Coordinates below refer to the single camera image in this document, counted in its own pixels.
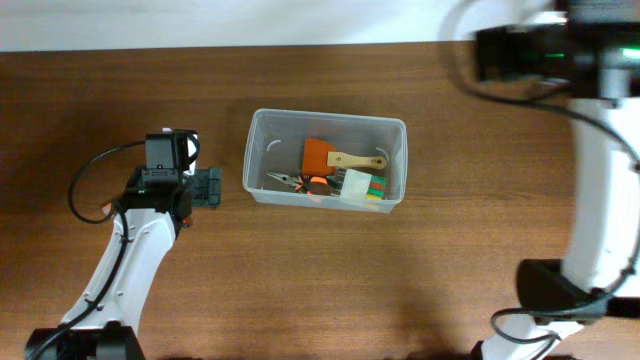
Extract clear plastic container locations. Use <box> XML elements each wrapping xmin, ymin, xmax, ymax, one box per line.
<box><xmin>243</xmin><ymin>109</ymin><xmax>408</xmax><ymax>213</ymax></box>

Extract black cable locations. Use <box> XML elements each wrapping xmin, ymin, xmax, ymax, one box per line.
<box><xmin>447</xmin><ymin>44</ymin><xmax>640</xmax><ymax>360</ymax></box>
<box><xmin>67</xmin><ymin>140</ymin><xmax>147</xmax><ymax>225</ymax></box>

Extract left black cable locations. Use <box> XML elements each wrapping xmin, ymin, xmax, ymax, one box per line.
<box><xmin>67</xmin><ymin>140</ymin><xmax>147</xmax><ymax>225</ymax></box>

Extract orange scraper wooden handle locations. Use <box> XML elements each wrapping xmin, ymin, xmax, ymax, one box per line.
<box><xmin>301</xmin><ymin>138</ymin><xmax>388</xmax><ymax>176</ymax></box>

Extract clear case coloured bits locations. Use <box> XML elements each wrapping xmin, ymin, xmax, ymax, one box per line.
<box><xmin>334</xmin><ymin>168</ymin><xmax>386</xmax><ymax>200</ymax></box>

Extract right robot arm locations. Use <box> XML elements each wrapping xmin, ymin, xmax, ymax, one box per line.
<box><xmin>471</xmin><ymin>1</ymin><xmax>639</xmax><ymax>359</ymax></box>

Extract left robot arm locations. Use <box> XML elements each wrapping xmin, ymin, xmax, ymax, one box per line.
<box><xmin>24</xmin><ymin>128</ymin><xmax>221</xmax><ymax>360</ymax></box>

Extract orange black needle-nose pliers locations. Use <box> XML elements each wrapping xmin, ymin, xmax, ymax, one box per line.
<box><xmin>266</xmin><ymin>172</ymin><xmax>341</xmax><ymax>196</ymax></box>

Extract right black cable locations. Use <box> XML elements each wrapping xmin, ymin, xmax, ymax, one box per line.
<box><xmin>447</xmin><ymin>44</ymin><xmax>640</xmax><ymax>360</ymax></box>

